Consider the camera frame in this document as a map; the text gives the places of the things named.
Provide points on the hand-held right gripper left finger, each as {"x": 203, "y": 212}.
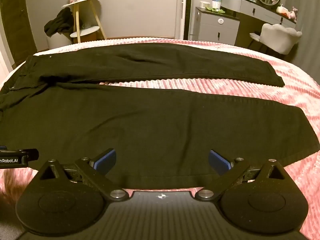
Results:
{"x": 107, "y": 159}

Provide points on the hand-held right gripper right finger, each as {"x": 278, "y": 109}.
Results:
{"x": 220, "y": 161}

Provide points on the black pants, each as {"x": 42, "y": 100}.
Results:
{"x": 150, "y": 130}

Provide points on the pink ribbed blanket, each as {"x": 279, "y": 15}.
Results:
{"x": 287, "y": 85}

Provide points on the white round stool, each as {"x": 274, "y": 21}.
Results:
{"x": 57, "y": 42}

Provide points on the grey drawer cabinet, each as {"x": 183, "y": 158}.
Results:
{"x": 215, "y": 27}

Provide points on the tiered side table yellow legs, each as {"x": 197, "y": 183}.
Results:
{"x": 78, "y": 22}

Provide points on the brown door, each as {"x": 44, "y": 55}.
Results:
{"x": 15, "y": 17}

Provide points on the dark clothes pile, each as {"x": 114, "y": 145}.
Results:
{"x": 58, "y": 23}

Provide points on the green leafy item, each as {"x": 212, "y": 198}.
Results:
{"x": 215, "y": 10}

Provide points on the grey vanity dresser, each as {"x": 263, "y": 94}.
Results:
{"x": 260, "y": 12}

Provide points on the white tower air conditioner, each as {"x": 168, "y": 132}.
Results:
{"x": 183, "y": 10}

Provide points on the white jar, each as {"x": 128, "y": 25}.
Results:
{"x": 204, "y": 4}

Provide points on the blue box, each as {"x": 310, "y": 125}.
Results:
{"x": 216, "y": 1}

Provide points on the red and white packet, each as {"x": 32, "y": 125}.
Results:
{"x": 282, "y": 9}

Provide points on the pink plush toy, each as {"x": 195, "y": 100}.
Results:
{"x": 293, "y": 13}

